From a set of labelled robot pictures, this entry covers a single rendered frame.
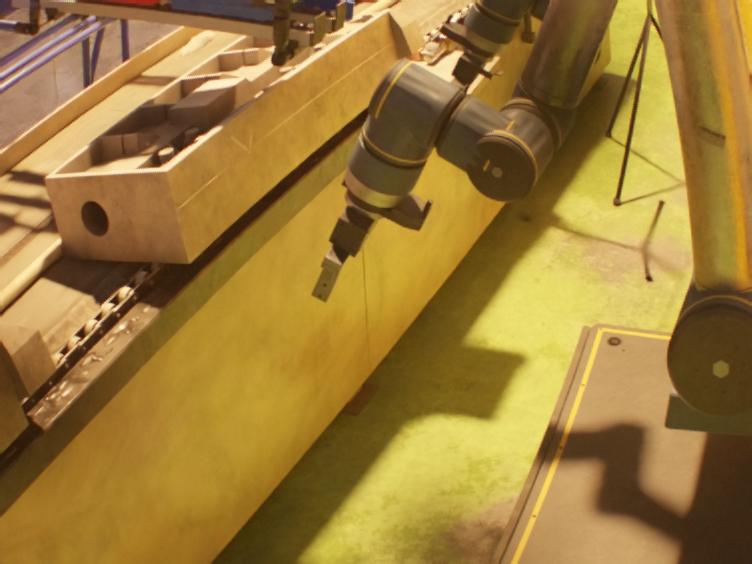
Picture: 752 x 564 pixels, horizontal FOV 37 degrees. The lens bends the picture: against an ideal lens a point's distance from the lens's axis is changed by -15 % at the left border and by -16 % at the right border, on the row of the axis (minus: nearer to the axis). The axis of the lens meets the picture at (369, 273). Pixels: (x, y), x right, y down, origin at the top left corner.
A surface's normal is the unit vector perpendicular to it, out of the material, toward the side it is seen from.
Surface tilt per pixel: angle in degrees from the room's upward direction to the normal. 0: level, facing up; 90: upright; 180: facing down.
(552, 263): 0
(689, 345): 87
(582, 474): 0
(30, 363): 71
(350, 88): 80
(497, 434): 0
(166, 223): 90
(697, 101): 93
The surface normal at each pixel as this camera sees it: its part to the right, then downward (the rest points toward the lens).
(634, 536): -0.04, -0.86
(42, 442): 0.90, 0.18
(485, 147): -0.45, 0.38
